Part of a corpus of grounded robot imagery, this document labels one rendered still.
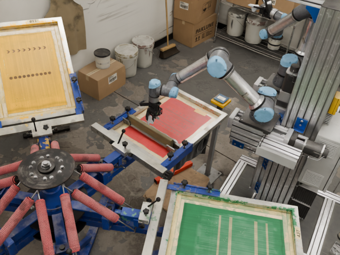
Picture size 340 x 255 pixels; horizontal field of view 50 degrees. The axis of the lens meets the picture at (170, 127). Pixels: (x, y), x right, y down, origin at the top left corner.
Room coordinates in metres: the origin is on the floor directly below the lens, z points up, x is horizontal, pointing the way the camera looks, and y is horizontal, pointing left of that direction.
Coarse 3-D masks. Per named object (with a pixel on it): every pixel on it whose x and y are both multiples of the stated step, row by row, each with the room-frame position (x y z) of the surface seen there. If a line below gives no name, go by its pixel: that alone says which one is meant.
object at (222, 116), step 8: (160, 96) 2.47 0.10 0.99; (184, 96) 2.51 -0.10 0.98; (192, 96) 2.50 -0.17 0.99; (200, 104) 2.41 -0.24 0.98; (208, 104) 2.41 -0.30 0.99; (136, 112) 2.24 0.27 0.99; (216, 112) 2.32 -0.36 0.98; (224, 112) 2.32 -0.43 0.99; (216, 120) 2.21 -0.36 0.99; (112, 128) 2.03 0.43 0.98; (208, 128) 2.11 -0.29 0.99; (200, 136) 2.01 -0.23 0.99; (136, 144) 1.87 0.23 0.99; (144, 152) 1.80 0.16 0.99; (160, 160) 1.73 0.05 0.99
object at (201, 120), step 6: (192, 108) 2.38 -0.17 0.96; (186, 114) 2.30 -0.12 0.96; (192, 114) 2.30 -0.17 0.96; (198, 114) 2.31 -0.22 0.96; (198, 120) 2.23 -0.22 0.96; (204, 120) 2.24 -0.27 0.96; (192, 126) 2.15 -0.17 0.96; (198, 126) 2.16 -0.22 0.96; (162, 132) 2.06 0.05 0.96; (168, 132) 2.07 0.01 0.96; (186, 132) 2.08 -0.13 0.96; (192, 132) 2.09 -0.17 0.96; (174, 138) 2.00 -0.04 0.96; (180, 138) 2.01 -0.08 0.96; (186, 138) 2.01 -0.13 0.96; (144, 144) 1.91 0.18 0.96; (150, 144) 1.92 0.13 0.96; (156, 144) 1.92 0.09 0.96; (156, 150) 1.86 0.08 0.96; (162, 150) 1.87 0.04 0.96; (168, 150) 1.87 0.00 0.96; (162, 156) 1.81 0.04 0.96
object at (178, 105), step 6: (168, 102) 2.44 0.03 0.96; (174, 102) 2.45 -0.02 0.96; (180, 102) 2.45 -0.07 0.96; (162, 108) 2.35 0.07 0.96; (174, 108) 2.36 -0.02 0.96; (180, 108) 2.37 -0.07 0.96; (186, 108) 2.38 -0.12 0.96; (144, 120) 2.18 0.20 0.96; (156, 126) 2.12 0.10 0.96; (126, 132) 2.03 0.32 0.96; (132, 132) 2.03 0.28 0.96; (138, 132) 2.04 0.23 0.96; (132, 138) 1.97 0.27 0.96; (138, 138) 1.97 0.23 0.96; (144, 138) 1.98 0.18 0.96
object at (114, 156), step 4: (112, 152) 1.72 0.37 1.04; (116, 152) 1.73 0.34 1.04; (108, 156) 1.68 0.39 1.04; (112, 156) 1.69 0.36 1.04; (116, 156) 1.69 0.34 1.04; (120, 156) 1.70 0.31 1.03; (104, 160) 1.64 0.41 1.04; (108, 160) 1.65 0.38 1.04; (112, 160) 1.65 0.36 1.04; (116, 160) 1.67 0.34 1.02
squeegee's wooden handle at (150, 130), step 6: (132, 120) 2.08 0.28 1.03; (138, 120) 2.05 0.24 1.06; (138, 126) 2.04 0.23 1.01; (144, 126) 2.00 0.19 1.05; (150, 126) 1.99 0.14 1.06; (150, 132) 1.97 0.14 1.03; (156, 132) 1.94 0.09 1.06; (156, 138) 1.93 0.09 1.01; (162, 138) 1.90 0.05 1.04; (168, 138) 1.88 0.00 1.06; (168, 144) 1.87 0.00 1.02
